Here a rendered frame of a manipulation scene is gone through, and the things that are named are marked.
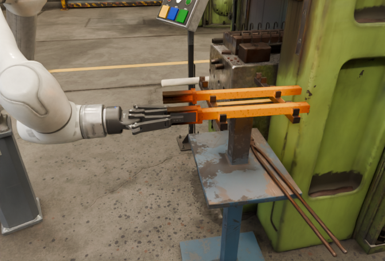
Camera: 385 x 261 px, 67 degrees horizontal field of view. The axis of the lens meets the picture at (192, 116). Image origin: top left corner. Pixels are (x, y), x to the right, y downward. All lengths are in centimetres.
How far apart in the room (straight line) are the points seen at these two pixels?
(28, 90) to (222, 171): 65
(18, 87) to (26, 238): 136
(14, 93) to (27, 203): 129
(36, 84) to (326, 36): 86
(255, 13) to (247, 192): 103
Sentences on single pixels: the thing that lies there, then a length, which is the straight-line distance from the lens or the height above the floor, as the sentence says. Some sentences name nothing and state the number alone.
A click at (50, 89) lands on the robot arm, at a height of 109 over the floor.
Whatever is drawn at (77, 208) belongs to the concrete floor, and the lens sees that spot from 195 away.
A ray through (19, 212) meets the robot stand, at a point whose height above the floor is 11.
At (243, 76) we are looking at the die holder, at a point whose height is 87.
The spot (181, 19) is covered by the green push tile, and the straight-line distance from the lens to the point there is 181.
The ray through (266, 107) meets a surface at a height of 95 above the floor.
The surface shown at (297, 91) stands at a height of 94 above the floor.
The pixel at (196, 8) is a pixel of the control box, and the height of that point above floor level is 106.
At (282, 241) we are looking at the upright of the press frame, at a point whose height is 9.
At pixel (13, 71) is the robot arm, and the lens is 64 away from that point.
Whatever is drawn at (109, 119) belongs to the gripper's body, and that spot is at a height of 96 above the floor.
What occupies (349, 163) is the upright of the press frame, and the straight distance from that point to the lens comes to 155.
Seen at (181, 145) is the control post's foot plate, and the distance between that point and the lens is 232.
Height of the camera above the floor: 132
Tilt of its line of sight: 29 degrees down
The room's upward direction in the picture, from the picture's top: straight up
